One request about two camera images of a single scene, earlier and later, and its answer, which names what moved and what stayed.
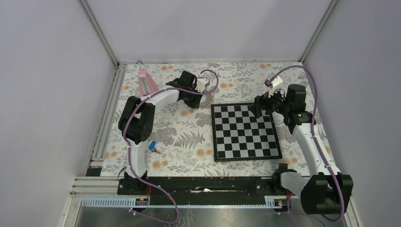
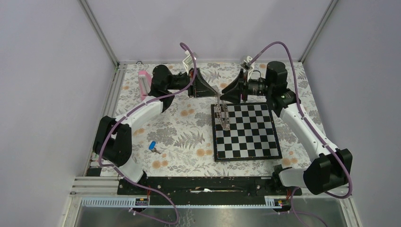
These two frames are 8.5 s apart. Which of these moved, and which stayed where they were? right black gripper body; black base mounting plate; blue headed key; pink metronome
Moved: right black gripper body
Stayed: black base mounting plate; pink metronome; blue headed key
